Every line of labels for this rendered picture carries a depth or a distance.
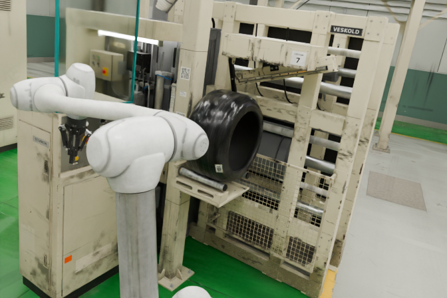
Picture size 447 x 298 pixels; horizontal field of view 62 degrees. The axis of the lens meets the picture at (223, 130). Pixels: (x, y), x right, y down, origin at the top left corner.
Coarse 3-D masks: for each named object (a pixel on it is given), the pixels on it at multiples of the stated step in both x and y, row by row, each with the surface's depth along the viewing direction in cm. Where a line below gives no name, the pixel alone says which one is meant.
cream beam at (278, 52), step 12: (228, 36) 241; (240, 36) 236; (228, 48) 242; (240, 48) 237; (252, 48) 233; (264, 48) 228; (276, 48) 224; (288, 48) 220; (300, 48) 216; (312, 48) 214; (324, 48) 232; (252, 60) 234; (264, 60) 230; (276, 60) 225; (288, 60) 221; (312, 60) 219
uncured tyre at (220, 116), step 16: (208, 96) 219; (224, 96) 217; (240, 96) 218; (192, 112) 216; (208, 112) 210; (224, 112) 207; (240, 112) 212; (256, 112) 228; (208, 128) 207; (224, 128) 205; (240, 128) 257; (256, 128) 249; (224, 144) 206; (240, 144) 256; (256, 144) 243; (192, 160) 218; (208, 160) 209; (224, 160) 210; (240, 160) 250; (208, 176) 224; (224, 176) 218; (240, 176) 234
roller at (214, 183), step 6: (180, 168) 237; (186, 174) 234; (192, 174) 232; (198, 174) 231; (198, 180) 230; (204, 180) 227; (210, 180) 225; (216, 180) 226; (216, 186) 223; (222, 186) 221
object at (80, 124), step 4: (68, 120) 143; (72, 120) 143; (76, 120) 143; (80, 120) 143; (84, 120) 145; (68, 124) 144; (72, 124) 143; (76, 124) 144; (80, 124) 145; (84, 124) 147; (68, 128) 147; (76, 128) 147; (80, 128) 147; (84, 128) 148; (80, 132) 148
